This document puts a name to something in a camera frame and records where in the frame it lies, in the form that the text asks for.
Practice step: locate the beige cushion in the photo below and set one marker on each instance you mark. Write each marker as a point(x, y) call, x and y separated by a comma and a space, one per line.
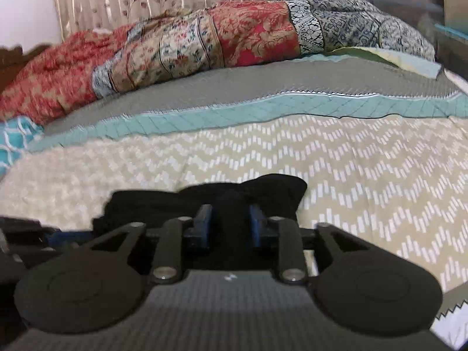
point(455, 0)

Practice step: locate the beige chevron bedspread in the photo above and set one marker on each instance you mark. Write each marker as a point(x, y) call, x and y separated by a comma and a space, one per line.
point(329, 153)

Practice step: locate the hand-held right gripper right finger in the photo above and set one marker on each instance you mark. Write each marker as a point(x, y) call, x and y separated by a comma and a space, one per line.
point(256, 223)

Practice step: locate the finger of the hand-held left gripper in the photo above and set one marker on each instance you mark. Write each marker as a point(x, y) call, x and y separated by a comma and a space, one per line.
point(67, 237)

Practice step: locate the dark wooden headboard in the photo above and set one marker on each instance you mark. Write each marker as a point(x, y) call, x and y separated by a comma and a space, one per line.
point(18, 60)

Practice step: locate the dark furniture with teal rim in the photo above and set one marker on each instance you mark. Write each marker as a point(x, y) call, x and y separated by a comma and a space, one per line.
point(413, 11)

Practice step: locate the patchwork floral quilt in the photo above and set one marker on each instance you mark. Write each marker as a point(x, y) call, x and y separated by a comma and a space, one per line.
point(237, 36)

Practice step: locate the green and cream cloth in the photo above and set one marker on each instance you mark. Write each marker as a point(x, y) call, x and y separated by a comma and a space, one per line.
point(384, 56)

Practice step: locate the black pants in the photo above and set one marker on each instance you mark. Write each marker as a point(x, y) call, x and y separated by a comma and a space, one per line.
point(263, 190)

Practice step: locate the teal lattice patterned cloth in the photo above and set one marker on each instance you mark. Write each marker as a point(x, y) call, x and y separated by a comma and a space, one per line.
point(16, 139)

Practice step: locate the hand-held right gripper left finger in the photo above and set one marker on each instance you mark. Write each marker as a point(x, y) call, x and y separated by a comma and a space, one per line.
point(203, 223)

